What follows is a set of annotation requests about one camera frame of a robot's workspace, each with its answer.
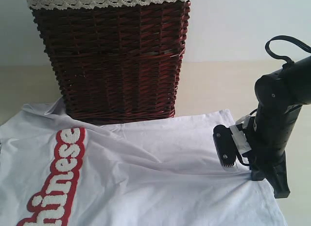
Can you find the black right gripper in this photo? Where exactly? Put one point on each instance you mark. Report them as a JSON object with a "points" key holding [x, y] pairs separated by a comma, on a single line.
{"points": [[269, 162]]}

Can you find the white t-shirt with red lettering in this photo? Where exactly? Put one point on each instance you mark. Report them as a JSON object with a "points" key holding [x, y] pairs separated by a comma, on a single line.
{"points": [[57, 171]]}

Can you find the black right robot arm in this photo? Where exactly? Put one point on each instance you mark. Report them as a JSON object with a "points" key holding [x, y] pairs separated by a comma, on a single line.
{"points": [[281, 95]]}

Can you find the dark red wicker basket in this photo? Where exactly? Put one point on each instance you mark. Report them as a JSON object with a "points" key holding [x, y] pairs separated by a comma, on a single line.
{"points": [[116, 64]]}

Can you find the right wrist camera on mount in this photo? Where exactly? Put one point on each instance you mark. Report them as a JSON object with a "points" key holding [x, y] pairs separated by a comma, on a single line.
{"points": [[232, 146]]}

